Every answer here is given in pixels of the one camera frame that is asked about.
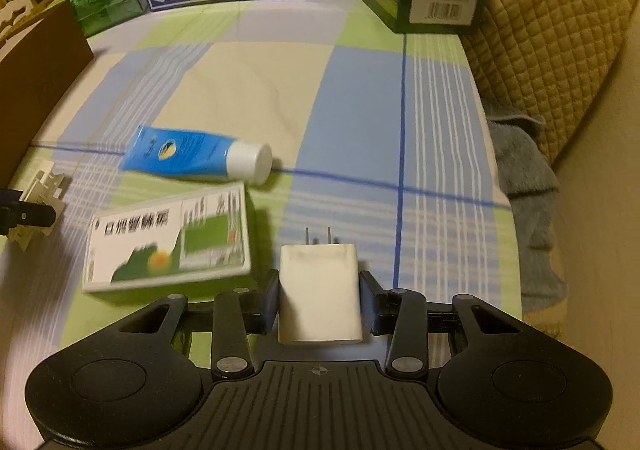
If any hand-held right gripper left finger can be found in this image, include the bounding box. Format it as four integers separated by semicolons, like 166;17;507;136
116;270;281;378

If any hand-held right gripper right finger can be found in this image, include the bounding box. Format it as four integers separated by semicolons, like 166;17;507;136
359;271;526;376

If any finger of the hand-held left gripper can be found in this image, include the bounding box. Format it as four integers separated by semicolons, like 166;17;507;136
0;189;57;237

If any white charger plug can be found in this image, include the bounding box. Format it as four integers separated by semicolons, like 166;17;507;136
277;227;363;346

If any brown cardboard box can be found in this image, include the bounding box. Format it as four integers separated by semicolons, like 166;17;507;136
0;0;95;191

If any green and white medicine box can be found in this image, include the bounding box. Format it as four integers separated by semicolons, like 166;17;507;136
81;181;253;305

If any blue cream tube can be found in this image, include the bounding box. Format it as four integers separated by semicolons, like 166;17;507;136
119;125;274;188

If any grey towel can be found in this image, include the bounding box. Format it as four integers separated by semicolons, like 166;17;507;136
487;104;570;313

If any plaid bed sheet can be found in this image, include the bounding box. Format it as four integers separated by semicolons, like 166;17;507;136
0;0;523;381

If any green tissue pack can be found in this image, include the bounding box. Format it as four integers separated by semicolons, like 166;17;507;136
67;0;149;39

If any beige quilted cushion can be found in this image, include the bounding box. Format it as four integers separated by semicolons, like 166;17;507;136
459;0;633;165

